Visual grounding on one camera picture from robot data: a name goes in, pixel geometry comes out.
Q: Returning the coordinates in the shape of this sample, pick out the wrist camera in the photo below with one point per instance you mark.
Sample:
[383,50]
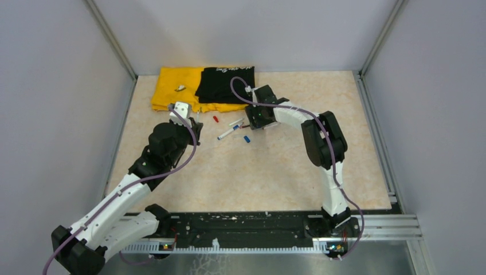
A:
[251,92]
[180,113]

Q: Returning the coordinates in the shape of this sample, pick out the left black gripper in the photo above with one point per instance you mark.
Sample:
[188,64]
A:
[197,127]

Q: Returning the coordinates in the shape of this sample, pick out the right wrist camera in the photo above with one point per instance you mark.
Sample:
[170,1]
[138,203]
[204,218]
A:
[251,92]

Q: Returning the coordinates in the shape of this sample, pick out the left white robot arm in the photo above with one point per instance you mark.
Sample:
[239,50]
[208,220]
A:
[85,246]

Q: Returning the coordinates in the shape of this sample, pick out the black folded shirt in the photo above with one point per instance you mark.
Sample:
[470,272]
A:
[214,86]

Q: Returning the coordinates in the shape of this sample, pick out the large white blue marker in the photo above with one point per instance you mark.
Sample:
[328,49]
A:
[228,132]

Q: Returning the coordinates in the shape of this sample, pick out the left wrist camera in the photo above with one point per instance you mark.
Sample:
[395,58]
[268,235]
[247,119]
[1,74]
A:
[180,113]

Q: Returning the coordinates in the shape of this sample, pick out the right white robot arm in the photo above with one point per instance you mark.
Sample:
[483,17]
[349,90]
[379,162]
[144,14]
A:
[324,142]

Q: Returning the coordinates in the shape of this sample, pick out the yellow folded shirt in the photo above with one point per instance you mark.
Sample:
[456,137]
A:
[180,84]

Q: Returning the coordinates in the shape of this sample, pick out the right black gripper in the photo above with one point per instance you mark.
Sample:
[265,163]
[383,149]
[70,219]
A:
[251,112]

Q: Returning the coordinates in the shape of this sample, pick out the white red-tipped pen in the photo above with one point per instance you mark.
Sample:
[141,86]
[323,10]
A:
[270,125]

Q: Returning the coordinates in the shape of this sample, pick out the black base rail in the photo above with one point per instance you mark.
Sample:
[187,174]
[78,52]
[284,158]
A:
[281,232]

